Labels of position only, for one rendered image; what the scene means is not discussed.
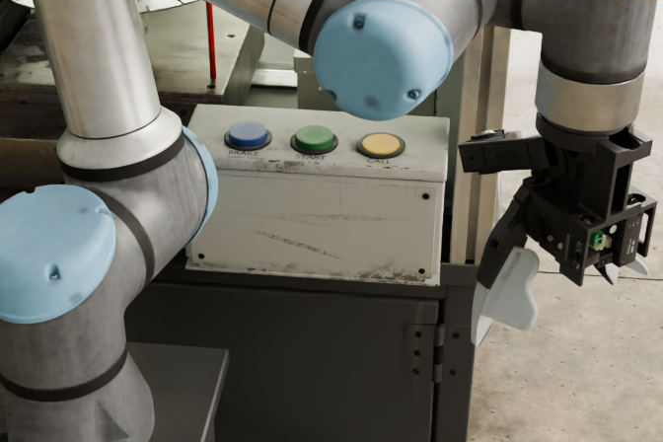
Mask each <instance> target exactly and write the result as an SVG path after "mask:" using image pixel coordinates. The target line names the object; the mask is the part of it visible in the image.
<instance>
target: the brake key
mask: <svg viewBox="0 0 663 442"><path fill-rule="evenodd" d="M266 139H267V130H266V128H265V126H264V125H262V124H260V123H258V122H253V121H244V122H239V123H237V124H235V125H233V126H232V127H231V128H230V130H229V140H230V141H231V142H232V143H234V144H236V145H240V146H255V145H259V144H260V143H262V142H264V141H265V140H266Z"/></svg>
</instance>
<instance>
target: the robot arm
mask: <svg viewBox="0 0 663 442"><path fill-rule="evenodd" d="M205 1H207V2H209V3H211V4H213V5H215V6H217V7H218V8H220V9H222V10H224V11H226V12H228V13H230V14H231V15H233V16H235V17H237V18H239V19H241V20H243V21H244V22H246V23H248V24H250V25H252V26H254V27H256V28H258V29H259V30H261V31H263V32H265V33H267V34H269V35H271V36H272V37H275V38H277V39H279V40H281V41H283V42H285V43H286V44H288V45H290V46H292V47H294V48H296V49H298V50H299V51H303V52H305V53H306V54H308V55H310V56H312V57H313V58H314V69H315V73H316V76H317V79H318V81H319V84H320V86H321V87H322V89H323V90H325V91H326V92H327V93H328V95H329V96H330V97H331V98H332V99H333V101H334V104H335V105H336V106H338V107H339V108H340V109H341V110H343V111H345V112H347V113H349V114H351V115H353V116H355V117H358V118H361V119H366V120H372V121H385V120H391V119H395V118H398V117H401V116H403V115H405V114H407V113H408V112H410V111H411V110H413V109H414V108H415V107H416V106H418V105H419V104H420V103H421V102H422V101H423V100H424V99H425V98H426V97H427V96H428V95H429V94H431V93H432V92H433V91H434V90H436V89H437V88H438V87H439V86H440V85H441V83H442V82H443V81H444V79H445V78H446V76H447V75H448V73H449V71H450V69H451V66H452V65H453V64H454V62H455V61H456V60H457V59H458V57H459V56H460V55H461V54H462V52H463V51H464V50H465V48H466V47H467V46H468V45H469V43H470V42H471V41H472V40H473V39H474V38H475V36H476V35H477V34H478V33H479V31H480V30H481V29H482V27H483V26H484V25H491V26H497V27H501V28H506V29H511V30H517V31H523V32H527V31H529V32H534V33H540V34H542V41H541V52H540V60H539V69H538V77H537V86H536V95H535V106H536V108H537V114H536V123H535V124H536V129H528V130H517V131H507V132H505V130H504V129H495V130H491V129H488V130H485V131H483V132H482V133H478V134H475V135H472V136H471V140H468V141H466V142H463V143H460V144H458V148H459V152H460V157H461V161H462V166H463V170H464V173H477V172H479V175H488V174H498V173H500V172H502V171H518V170H531V176H529V177H527V178H525V179H523V183H522V184H521V185H520V187H519V188H518V190H517V192H516V193H515V194H514V195H513V199H512V200H511V202H510V204H509V206H508V208H507V210H506V211H505V213H504V214H503V215H502V216H501V218H500V219H499V220H498V222H497V223H496V225H495V226H494V228H493V229H492V231H491V233H490V235H489V237H488V239H487V241H486V244H485V247H484V250H483V254H482V257H481V260H480V264H479V270H478V273H477V276H476V278H477V281H478V282H477V286H476V290H475V295H474V301H473V311H472V328H471V342H472V343H473V344H474V345H475V346H480V344H481V342H482V341H483V339H484V337H485V336H486V334H487V332H488V330H489V329H490V327H491V324H492V320H496V321H499V322H501V323H503V324H505V325H508V326H510V327H513V328H515V329H518V330H520V331H526V330H528V329H530V328H531V327H532V326H533V325H534V323H535V321H536V319H537V317H538V308H537V306H536V303H535V301H534V298H533V296H532V294H531V284H532V281H533V279H534V277H535V276H536V274H537V272H538V269H539V266H540V260H539V257H538V255H537V253H536V252H535V251H533V250H530V249H524V248H525V245H526V243H527V240H528V237H527V235H528V236H529V237H530V238H531V239H533V240H534V241H535V242H537V243H539V246H540V247H541V248H543V249H544V250H545V251H547V252H548V253H549V254H551V255H552V256H553V257H554V260H555V261H556V262H558V263H559V272H560V273H562V274H563V275H564V276H566V277H567V278H568V279H570V280H571V281H572V282H573V283H575V284H576V285H577V286H579V287H580V286H582V285H583V279H584V272H585V268H587V267H588V266H590V265H592V264H593V265H594V267H595V268H596V269H597V270H598V271H599V272H600V273H601V274H602V275H603V277H604V278H605V279H606V280H607V281H608V282H609V283H610V284H612V285H614V284H615V283H616V282H617V278H618V273H619V268H620V267H623V266H626V267H629V268H631V269H633V270H635V271H637V272H639V273H641V274H644V275H647V274H648V269H647V267H646V265H645V264H644V263H643V262H642V261H641V260H640V259H639V258H638V257H637V256H636V253H638V254H640V255H641V256H643V257H644V258H646V257H647V255H648V250H649V244H650V239H651V233H652V228H653V223H654V217H655V212H656V206H657V200H656V199H654V198H652V197H651V196H649V195H648V194H646V193H645V192H643V191H642V190H640V189H638V188H637V187H635V186H634V185H632V184H631V183H630V180H631V174H632V168H633V162H635V161H638V160H641V159H643V158H646V157H648V156H650V154H651V149H652V143H653V139H652V138H650V137H649V136H647V135H645V134H643V133H642V132H640V131H638V130H637V129H635V128H634V122H635V119H636V118H637V116H638V113H639V107H640V101H641V95H642V89H643V82H644V76H645V70H646V65H647V59H648V53H649V47H650V42H651V37H652V31H653V25H654V19H655V13H656V7H657V1H658V0H205ZM33 3H34V7H35V11H36V14H37V20H38V24H39V28H40V31H41V35H42V38H43V42H44V46H45V49H46V53H47V57H48V60H49V64H50V67H51V71H52V75H53V78H54V82H55V85H56V89H57V93H58V96H59V100H60V103H61V106H62V110H63V113H64V117H65V121H66V124H67V128H66V130H65V131H64V133H63V134H62V135H61V137H60V138H59V140H58V142H57V144H56V153H57V157H58V160H59V164H60V167H61V171H62V174H63V178H64V180H65V184H50V185H43V186H38V187H36V188H35V192H33V193H26V192H25V191H23V192H20V193H18V194H16V195H14V196H12V197H10V198H9V199H7V200H5V201H4V202H2V203H1V204H0V442H148V441H149V439H150V437H151V435H152V432H153V429H154V424H155V413H154V405H153V398H152V394H151V391H150V388H149V386H148V384H147V382H146V380H145V379H144V377H143V376H142V374H141V372H140V370H139V369H138V367H137V365H136V364H135V362H134V360H133V358H132V357H131V355H130V353H129V352H128V350H127V343H126V335H125V327H124V318H123V315H124V311H125V309H126V307H127V306H128V305H129V304H130V303H131V302H132V300H133V299H134V298H135V297H136V296H137V295H138V294H139V293H140V292H141V291H142V290H143V289H144V288H145V287H146V286H147V285H148V284H149V282H150V281H151V280H152V279H153V278H154V277H155V276H156V275H157V274H158V273H159V272H160V271H161V270H162V269H163V268H164V267H165V266H166V264H167V263H168V262H169V261H170V260H171V259H172V258H173V257H174V256H175V255H176V254H177V253H178V252H179V251H180V250H181V249H182V248H184V247H185V246H187V245H188V244H189V243H190V242H191V241H192V240H193V239H194V238H195V237H196V236H197V235H198V233H199V232H200V230H201V229H202V227H203V225H204V223H205V222H206V220H207V219H208V218H209V216H210V215H211V213H212V211H213V209H214V206H215V203H216V199H217V194H218V179H217V173H216V169H215V166H214V163H213V160H212V158H211V156H210V154H209V152H208V150H207V149H206V147H205V146H204V144H201V145H199V144H198V143H197V142H196V141H195V139H196V135H195V134H194V133H193V132H191V131H190V130H189V129H187V128H186V127H184V126H183V125H182V122H181V119H180V118H179V117H178V116H177V115H176V114H175V113H174V112H172V111H170V110H167V109H166V108H164V107H162V106H161V105H160V102H159V97H158V93H157V89H156V84H155V80H154V76H153V71H152V67H151V63H150V58H149V54H148V50H147V45H146V41H145V36H144V33H143V29H142V24H141V20H140V16H139V11H138V7H137V3H136V0H33ZM644 213H645V214H647V215H648V220H647V225H646V231H645V236H644V241H642V240H641V239H639V234H640V229H641V223H642V218H643V215H644ZM526 234H527V235H526Z"/></svg>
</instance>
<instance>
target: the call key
mask: <svg viewBox="0 0 663 442"><path fill-rule="evenodd" d="M362 147H363V149H365V150H366V151H368V152H371V153H374V154H390V153H393V152H396V151H397V150H399V149H400V147H401V144H400V141H399V140H398V139H397V138H396V137H394V136H392V135H388V134H373V135H370V136H368V137H366V138H365V139H364V140H363V141H362Z"/></svg>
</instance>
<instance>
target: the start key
mask: <svg viewBox="0 0 663 442"><path fill-rule="evenodd" d="M295 143H296V145H297V146H299V147H301V148H303V149H307V150H322V149H326V148H328V147H330V146H331V145H332V144H333V134H332V131H331V130H330V129H328V128H326V127H324V126H320V125H308V126H304V127H302V128H300V129H299V130H297V132H296V134H295Z"/></svg>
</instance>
